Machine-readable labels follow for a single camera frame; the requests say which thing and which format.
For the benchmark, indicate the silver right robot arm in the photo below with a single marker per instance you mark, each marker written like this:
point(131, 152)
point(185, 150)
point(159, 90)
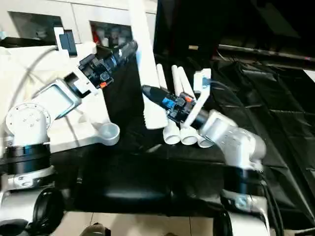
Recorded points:
point(233, 140)

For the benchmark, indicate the red box in cabinet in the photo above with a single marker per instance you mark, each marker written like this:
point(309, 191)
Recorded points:
point(93, 32)

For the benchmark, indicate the white plastic table top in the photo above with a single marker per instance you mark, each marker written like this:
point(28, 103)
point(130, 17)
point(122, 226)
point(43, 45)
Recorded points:
point(91, 137)

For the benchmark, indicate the dark metal rail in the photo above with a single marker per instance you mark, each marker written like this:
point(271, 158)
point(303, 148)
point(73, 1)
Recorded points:
point(270, 52)

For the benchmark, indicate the white flat board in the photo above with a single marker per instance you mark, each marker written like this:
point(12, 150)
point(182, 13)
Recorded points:
point(310, 75)

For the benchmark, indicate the white cabinet with open compartments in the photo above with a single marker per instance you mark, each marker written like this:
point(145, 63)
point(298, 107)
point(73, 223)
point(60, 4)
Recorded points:
point(73, 12)

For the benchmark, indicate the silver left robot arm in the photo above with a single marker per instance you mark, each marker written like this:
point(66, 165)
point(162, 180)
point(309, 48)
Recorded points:
point(27, 123)

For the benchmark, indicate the black plastic mat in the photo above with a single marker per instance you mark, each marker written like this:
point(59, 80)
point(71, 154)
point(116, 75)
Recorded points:
point(246, 123)

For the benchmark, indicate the small white cup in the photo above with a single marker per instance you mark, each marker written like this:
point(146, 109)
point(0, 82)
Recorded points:
point(106, 41)

